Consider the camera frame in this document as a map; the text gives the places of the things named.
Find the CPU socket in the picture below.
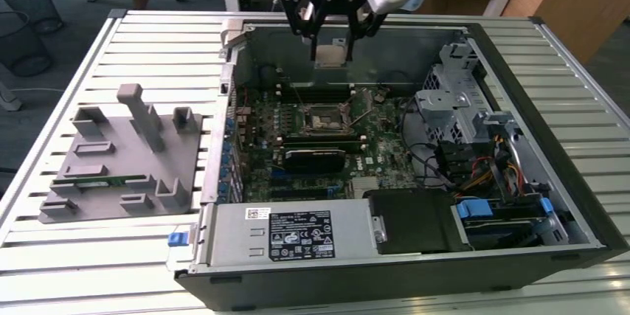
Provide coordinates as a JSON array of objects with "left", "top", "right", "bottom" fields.
[{"left": 299, "top": 103, "right": 355, "bottom": 137}]

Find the green RAM stick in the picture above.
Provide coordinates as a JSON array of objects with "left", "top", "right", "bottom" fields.
[{"left": 52, "top": 174, "right": 127, "bottom": 187}]

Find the silver chipset heatsink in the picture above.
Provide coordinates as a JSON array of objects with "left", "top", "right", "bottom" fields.
[{"left": 351, "top": 177, "right": 385, "bottom": 193}]

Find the black cable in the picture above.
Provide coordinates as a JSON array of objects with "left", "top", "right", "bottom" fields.
[{"left": 399, "top": 97, "right": 449, "bottom": 187}]

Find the black graphics card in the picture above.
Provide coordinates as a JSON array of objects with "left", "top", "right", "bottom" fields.
[{"left": 283, "top": 148, "right": 349, "bottom": 175}]

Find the metal socket cover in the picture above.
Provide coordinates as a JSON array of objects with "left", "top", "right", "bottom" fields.
[{"left": 343, "top": 88, "right": 377, "bottom": 128}]

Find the black PC case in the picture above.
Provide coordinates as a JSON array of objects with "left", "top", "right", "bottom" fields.
[{"left": 172, "top": 15, "right": 630, "bottom": 312}]

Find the black wire mesh bin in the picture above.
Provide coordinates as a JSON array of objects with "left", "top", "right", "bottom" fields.
[
  {"left": 0, "top": 10, "right": 55, "bottom": 78},
  {"left": 0, "top": 0, "right": 66, "bottom": 34}
]

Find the white furniture leg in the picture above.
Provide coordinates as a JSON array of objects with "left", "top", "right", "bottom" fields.
[{"left": 0, "top": 71, "right": 24, "bottom": 111}]

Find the multicolour power wire harness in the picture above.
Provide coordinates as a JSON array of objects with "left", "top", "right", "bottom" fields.
[{"left": 455, "top": 137, "right": 526, "bottom": 200}]

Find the blue disk carrier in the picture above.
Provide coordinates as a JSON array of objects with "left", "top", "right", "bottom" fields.
[{"left": 455, "top": 198, "right": 494, "bottom": 228}]

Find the silver CPU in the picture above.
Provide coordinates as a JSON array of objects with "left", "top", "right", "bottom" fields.
[{"left": 314, "top": 44, "right": 350, "bottom": 69}]

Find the black expansion slot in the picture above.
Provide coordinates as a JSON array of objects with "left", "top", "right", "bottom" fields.
[{"left": 270, "top": 188, "right": 327, "bottom": 200}]

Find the grey parts rack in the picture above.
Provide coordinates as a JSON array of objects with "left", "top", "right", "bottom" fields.
[{"left": 38, "top": 83, "right": 204, "bottom": 224}]

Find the black plastic shroud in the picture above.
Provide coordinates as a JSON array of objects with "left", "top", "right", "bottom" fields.
[{"left": 362, "top": 188, "right": 474, "bottom": 256}]

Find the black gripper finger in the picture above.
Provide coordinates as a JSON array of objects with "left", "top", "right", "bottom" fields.
[
  {"left": 282, "top": 0, "right": 325, "bottom": 62},
  {"left": 343, "top": 0, "right": 391, "bottom": 62}
]

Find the wooden cabinet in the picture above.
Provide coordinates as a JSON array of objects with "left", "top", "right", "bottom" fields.
[{"left": 501, "top": 0, "right": 630, "bottom": 65}]

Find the green motherboard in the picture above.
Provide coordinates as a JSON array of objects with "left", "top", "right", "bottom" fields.
[{"left": 234, "top": 86, "right": 434, "bottom": 204}]

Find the silver drive cage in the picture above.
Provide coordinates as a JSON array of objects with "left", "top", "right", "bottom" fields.
[{"left": 411, "top": 42, "right": 498, "bottom": 146}]

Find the silver power supply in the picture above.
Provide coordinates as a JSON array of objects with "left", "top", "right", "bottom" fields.
[{"left": 190, "top": 198, "right": 390, "bottom": 268}]

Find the silver disk bay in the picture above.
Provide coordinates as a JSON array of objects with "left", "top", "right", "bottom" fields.
[{"left": 450, "top": 196, "right": 572, "bottom": 252}]

